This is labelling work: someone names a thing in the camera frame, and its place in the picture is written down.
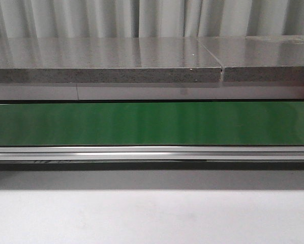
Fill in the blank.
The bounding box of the white base panel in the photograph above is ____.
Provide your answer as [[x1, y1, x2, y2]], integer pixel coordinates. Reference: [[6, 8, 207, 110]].
[[0, 82, 304, 101]]

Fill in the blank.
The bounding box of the green conveyor belt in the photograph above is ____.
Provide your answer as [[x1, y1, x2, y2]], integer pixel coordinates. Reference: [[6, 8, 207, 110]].
[[0, 102, 304, 146]]

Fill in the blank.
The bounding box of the grey stone slab right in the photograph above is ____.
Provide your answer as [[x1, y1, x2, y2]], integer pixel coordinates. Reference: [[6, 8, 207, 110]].
[[197, 36, 304, 83]]

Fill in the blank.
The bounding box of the grey stone slab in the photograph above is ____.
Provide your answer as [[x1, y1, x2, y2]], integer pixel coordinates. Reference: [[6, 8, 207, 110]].
[[0, 38, 221, 83], [197, 36, 304, 83]]

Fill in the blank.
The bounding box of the grey stone slab left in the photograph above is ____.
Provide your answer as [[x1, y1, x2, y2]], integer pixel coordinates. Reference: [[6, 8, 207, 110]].
[[0, 38, 221, 83]]

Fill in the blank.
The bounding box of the grey curtain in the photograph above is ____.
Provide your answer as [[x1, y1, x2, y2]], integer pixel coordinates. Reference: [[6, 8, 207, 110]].
[[0, 1, 304, 38]]

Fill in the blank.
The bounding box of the aluminium conveyor frame rail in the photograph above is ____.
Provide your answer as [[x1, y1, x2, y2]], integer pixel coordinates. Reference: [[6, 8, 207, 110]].
[[0, 146, 304, 161]]

